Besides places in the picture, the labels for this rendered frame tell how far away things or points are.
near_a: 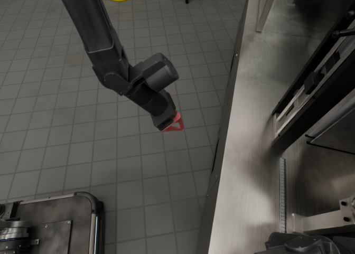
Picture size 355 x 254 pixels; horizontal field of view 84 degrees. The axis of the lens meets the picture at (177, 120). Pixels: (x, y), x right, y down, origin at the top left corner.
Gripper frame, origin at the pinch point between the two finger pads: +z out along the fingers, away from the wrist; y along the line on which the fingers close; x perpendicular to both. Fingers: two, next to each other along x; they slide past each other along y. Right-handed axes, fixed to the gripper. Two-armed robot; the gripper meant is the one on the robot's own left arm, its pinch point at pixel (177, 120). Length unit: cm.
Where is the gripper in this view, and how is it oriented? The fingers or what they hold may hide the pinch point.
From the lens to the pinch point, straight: 59.5
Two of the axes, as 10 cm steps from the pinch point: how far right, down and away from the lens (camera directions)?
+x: -7.8, 5.7, 2.5
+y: -3.2, -7.1, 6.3
